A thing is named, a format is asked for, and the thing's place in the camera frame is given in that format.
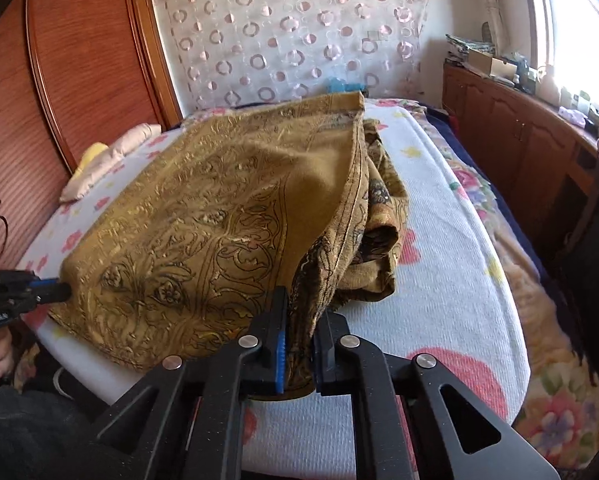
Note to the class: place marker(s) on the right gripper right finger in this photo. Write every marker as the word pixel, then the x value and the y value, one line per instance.
pixel 413 418

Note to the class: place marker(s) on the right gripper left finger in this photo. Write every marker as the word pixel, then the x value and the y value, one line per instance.
pixel 185 421

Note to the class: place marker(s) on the golden brown patterned scarf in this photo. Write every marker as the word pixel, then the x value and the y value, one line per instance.
pixel 301 195

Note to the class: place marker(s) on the floral quilt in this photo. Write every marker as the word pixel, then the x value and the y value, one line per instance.
pixel 560 412

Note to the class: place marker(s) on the beige pillow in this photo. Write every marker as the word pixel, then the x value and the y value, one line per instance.
pixel 78 187

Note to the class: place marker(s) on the wooden headboard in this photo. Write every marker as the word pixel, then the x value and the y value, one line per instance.
pixel 72 73

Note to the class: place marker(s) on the wooden sideboard cabinet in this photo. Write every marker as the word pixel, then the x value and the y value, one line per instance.
pixel 541 164

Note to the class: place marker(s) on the cardboard box on cabinet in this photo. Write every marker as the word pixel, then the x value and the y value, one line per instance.
pixel 490 65

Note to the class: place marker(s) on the white plastic jug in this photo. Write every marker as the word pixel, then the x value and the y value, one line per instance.
pixel 548 91

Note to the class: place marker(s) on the stack of papers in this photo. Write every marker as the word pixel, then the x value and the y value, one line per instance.
pixel 460 47

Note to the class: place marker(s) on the circle patterned wall curtain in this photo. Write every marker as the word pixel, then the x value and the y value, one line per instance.
pixel 230 53

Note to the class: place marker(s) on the window with wooden frame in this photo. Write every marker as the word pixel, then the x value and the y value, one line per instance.
pixel 566 39

